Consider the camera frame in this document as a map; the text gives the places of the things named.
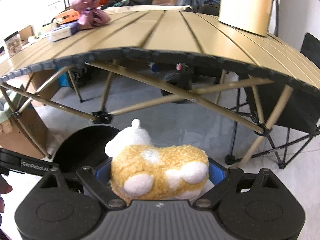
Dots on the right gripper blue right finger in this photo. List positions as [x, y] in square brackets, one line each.
[217, 172]

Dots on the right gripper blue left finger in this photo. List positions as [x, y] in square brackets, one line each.
[102, 172]

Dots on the yellow white plush toy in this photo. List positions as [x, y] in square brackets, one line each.
[142, 171]

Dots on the black round trash bin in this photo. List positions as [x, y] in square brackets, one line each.
[85, 147]

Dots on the cardboard box with green liner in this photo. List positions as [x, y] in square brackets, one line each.
[13, 136]

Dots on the black folding camp chair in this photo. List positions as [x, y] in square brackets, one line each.
[301, 112]

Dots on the blue flat panel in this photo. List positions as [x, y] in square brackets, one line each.
[63, 80]

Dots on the black wheeled cart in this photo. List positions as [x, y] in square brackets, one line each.
[180, 76]

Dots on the clear jar with snacks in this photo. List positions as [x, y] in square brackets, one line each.
[12, 44]

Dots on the white small box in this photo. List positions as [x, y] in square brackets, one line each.
[64, 31]

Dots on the tan folding camping table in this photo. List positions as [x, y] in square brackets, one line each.
[273, 69]

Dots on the orange box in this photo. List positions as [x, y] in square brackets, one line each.
[67, 16]

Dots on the tan paper roll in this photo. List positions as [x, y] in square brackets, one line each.
[248, 15]

